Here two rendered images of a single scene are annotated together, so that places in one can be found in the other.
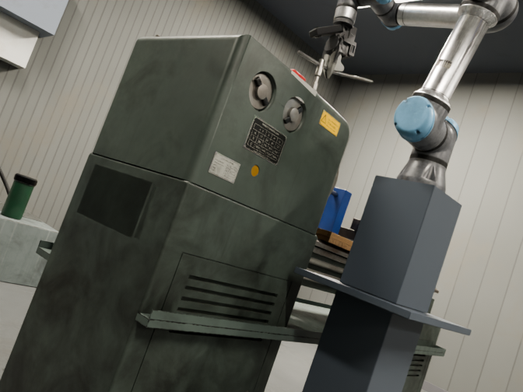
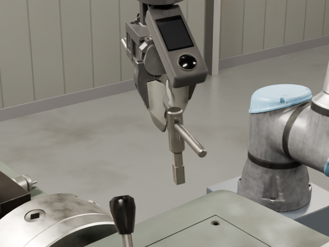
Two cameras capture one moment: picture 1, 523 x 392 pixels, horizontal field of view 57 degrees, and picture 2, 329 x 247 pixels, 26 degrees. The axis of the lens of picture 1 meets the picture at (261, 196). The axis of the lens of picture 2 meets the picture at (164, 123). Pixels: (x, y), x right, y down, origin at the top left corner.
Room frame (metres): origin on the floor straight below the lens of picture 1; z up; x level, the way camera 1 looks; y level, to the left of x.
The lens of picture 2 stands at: (1.50, 0.86, 1.82)
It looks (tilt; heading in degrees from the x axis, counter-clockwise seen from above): 24 degrees down; 279
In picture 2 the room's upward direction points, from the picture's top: straight up
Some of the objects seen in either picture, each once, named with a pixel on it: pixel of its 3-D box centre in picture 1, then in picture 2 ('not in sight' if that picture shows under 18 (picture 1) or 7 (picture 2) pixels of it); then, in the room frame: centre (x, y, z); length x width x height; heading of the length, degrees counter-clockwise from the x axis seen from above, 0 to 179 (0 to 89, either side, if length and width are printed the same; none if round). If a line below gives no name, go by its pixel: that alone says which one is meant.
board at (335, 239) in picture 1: (312, 233); not in sight; (2.01, -0.25, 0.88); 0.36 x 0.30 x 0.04; 49
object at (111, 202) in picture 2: not in sight; (124, 213); (1.66, 0.13, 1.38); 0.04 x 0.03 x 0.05; 139
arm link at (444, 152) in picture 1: (434, 139); (281, 120); (1.47, -0.45, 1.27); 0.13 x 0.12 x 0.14; 139
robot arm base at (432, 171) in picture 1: (423, 175); (275, 171); (1.47, -0.45, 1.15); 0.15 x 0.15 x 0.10
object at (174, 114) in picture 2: (317, 75); (176, 146); (1.62, -0.04, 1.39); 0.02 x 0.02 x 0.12
